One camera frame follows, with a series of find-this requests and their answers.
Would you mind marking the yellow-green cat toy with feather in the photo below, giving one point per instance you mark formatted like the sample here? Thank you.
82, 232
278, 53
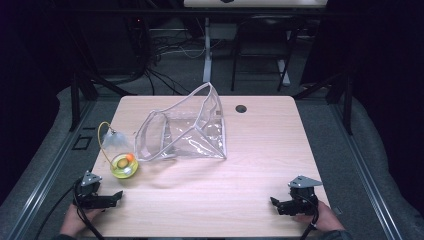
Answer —
124, 166

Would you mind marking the white desk leg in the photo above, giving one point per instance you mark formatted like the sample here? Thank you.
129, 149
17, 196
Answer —
207, 56

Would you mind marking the black chair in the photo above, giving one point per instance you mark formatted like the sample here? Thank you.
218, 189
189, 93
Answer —
263, 36

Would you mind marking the grey metal floor rail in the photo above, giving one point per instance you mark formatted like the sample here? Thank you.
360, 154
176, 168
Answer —
50, 170
366, 173

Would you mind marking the black floor socket plate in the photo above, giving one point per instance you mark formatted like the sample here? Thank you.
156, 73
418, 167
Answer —
82, 142

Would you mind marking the person's left hand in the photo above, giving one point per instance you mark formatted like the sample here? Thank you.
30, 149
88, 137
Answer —
76, 220

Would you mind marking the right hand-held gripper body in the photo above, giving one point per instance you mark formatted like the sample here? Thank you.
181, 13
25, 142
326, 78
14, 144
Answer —
300, 200

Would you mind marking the clear plastic zipper bag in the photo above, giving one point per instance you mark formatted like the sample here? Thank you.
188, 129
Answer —
196, 140

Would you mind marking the person's right hand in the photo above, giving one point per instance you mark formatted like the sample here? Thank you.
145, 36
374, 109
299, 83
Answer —
328, 218

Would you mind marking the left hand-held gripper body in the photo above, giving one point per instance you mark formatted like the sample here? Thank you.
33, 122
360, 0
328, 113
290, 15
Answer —
87, 195

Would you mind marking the black metal stand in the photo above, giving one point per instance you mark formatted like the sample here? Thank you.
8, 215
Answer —
83, 86
343, 93

